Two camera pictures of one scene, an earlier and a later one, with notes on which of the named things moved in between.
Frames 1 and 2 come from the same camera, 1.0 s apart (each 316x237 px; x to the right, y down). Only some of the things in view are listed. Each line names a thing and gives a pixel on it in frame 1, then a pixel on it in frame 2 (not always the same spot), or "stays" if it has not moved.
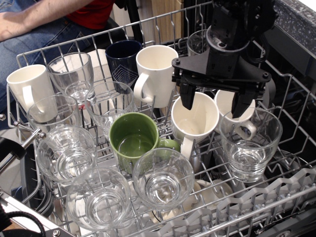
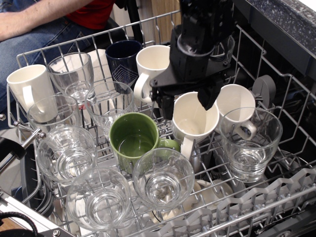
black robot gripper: x=223 y=65 → x=186 y=71
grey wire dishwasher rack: x=182 y=123 stays
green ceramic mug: x=133 y=134 stays
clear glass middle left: x=53 y=110 stays
